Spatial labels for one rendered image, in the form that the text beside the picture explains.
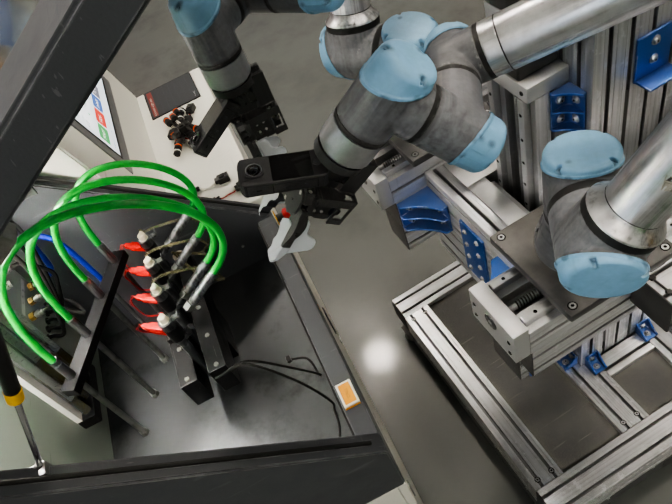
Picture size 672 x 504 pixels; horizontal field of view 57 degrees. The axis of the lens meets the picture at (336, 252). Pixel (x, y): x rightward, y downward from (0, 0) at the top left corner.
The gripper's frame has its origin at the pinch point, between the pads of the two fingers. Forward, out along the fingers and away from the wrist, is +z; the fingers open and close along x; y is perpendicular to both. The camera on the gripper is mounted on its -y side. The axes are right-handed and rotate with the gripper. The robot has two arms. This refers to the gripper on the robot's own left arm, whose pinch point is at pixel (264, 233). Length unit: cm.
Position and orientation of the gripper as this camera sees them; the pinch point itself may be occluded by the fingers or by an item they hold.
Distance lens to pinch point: 91.9
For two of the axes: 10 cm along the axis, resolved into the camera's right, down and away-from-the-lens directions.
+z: -4.8, 5.3, 7.0
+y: 8.4, 0.7, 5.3
